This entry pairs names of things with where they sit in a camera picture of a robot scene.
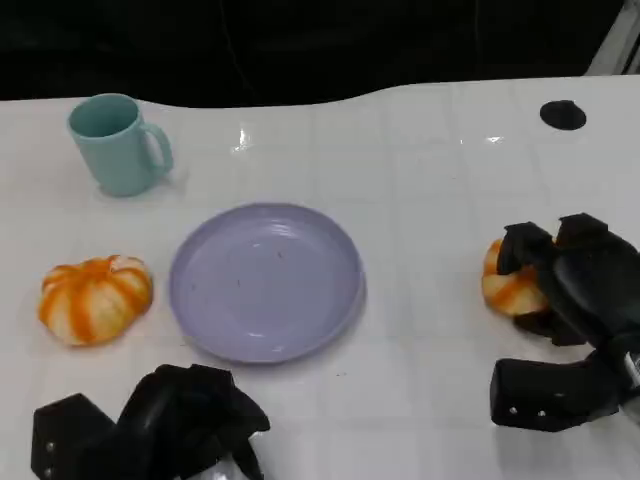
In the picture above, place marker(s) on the white metal frame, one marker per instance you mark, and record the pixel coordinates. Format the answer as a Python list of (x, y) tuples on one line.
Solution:
[(617, 40)]

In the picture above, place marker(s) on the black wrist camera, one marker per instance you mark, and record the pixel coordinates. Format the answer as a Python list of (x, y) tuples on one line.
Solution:
[(545, 395), (70, 435)]

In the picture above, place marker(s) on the black round table grommet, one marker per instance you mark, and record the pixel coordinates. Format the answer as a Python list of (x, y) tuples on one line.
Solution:
[(562, 115)]

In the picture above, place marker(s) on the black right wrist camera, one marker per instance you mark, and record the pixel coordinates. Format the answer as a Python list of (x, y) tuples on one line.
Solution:
[(545, 395)]

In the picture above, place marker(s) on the lilac plate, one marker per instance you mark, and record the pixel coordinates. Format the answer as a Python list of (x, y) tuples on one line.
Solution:
[(265, 282)]

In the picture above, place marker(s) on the black backdrop cloth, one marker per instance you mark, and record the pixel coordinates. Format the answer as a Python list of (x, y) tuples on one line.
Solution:
[(300, 45)]

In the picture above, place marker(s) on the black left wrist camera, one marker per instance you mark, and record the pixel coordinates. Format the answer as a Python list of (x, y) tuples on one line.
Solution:
[(70, 435)]

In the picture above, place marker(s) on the pale green mug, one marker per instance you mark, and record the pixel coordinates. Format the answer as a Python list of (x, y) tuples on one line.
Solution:
[(112, 150)]

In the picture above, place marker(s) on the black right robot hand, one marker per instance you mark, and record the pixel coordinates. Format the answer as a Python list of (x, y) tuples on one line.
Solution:
[(585, 280)]

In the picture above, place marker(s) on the orange and white bread roll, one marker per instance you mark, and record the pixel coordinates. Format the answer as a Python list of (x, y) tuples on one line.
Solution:
[(510, 292), (95, 300)]

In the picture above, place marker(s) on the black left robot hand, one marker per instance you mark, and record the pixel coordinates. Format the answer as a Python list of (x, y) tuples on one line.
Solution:
[(185, 410)]

